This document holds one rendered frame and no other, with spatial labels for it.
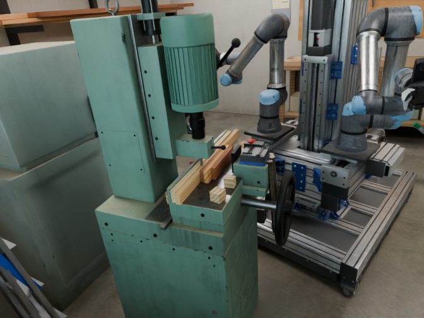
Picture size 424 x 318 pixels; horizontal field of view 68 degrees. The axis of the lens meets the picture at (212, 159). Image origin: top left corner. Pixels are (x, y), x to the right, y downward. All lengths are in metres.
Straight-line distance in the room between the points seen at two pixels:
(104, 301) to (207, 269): 1.01
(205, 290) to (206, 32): 0.96
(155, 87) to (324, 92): 0.98
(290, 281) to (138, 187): 1.16
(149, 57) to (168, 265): 0.80
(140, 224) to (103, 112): 0.46
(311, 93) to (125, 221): 1.19
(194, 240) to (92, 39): 0.79
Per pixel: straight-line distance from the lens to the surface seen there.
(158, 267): 1.40
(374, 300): 2.11
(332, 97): 1.89
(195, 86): 1.07
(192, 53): 1.06
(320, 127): 1.88
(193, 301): 1.44
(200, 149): 1.20
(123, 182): 1.38
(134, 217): 1.30
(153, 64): 1.14
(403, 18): 1.61
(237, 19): 4.70
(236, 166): 1.24
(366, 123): 1.69
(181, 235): 1.21
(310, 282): 2.10
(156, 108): 1.18
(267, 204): 1.24
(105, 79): 1.23
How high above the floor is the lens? 1.52
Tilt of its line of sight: 26 degrees down
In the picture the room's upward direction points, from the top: 5 degrees counter-clockwise
